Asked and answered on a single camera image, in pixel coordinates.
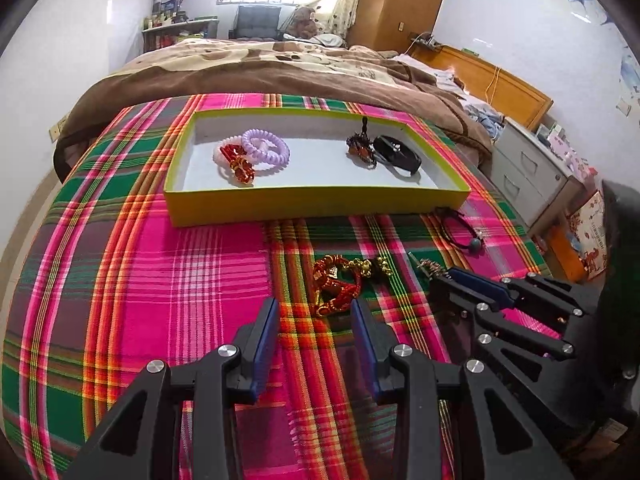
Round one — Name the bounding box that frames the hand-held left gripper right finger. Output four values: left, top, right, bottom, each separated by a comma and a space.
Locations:
349, 298, 575, 480

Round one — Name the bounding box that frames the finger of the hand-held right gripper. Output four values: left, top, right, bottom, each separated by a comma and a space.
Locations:
446, 267, 602, 335
429, 276, 592, 432

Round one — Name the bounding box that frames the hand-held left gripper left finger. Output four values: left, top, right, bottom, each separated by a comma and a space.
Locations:
64, 296, 282, 480

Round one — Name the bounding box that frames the red bracelet with gold charm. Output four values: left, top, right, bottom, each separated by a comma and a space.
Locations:
312, 254, 364, 317

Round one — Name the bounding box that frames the yellow shallow cardboard box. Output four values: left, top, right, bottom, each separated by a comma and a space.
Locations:
164, 107, 472, 229

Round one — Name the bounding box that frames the black wrist band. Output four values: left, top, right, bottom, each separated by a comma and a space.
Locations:
373, 134, 423, 177

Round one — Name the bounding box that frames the dark beaded bracelet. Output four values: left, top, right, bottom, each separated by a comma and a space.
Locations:
346, 116, 379, 169

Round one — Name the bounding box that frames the red beaded bracelet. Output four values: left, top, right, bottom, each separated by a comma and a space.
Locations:
220, 143, 257, 186

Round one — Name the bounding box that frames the purple coil hair tie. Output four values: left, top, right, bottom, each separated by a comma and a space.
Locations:
241, 128, 291, 166

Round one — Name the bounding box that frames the orange box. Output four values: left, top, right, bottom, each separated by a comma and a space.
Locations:
546, 225, 586, 282

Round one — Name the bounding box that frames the white red printed box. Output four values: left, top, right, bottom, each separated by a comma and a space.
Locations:
567, 190, 609, 279

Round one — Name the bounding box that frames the grey nightstand with drawers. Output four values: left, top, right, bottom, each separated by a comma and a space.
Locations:
492, 117, 587, 234

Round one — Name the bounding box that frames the clutter of small boxes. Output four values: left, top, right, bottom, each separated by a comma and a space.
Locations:
535, 122, 599, 182

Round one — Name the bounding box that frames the pink green plaid cloth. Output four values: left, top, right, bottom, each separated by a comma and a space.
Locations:
0, 92, 567, 480

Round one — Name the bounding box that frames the blue white printed cloth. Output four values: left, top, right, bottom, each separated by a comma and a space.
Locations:
462, 97, 506, 136

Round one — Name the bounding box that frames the wooden bed headboard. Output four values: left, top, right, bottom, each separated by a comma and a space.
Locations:
410, 44, 554, 132

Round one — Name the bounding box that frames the white bedding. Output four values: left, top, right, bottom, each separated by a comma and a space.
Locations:
395, 55, 467, 94

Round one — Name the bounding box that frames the power strip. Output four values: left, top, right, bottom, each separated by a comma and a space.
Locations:
408, 32, 442, 51

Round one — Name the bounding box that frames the brown patterned blanket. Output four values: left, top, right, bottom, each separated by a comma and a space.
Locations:
54, 39, 494, 184

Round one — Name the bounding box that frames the wooden wardrobe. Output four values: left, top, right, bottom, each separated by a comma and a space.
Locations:
346, 0, 454, 54

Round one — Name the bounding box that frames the brown teddy bear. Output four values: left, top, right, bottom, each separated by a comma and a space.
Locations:
287, 6, 321, 40

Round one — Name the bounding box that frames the white side desk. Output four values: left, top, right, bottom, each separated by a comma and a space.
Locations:
141, 17, 220, 54

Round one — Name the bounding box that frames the black armchair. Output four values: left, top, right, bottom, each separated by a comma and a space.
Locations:
232, 4, 281, 41

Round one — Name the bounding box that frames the group of bottles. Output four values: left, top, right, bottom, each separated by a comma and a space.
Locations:
144, 0, 189, 29

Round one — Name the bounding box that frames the black cord bracelet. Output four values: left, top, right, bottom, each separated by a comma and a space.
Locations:
432, 205, 487, 254

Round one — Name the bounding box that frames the blue wall sticker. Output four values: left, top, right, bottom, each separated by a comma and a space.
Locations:
616, 44, 640, 117
566, 0, 614, 27

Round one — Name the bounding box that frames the wall socket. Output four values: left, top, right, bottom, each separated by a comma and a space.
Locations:
48, 115, 71, 144

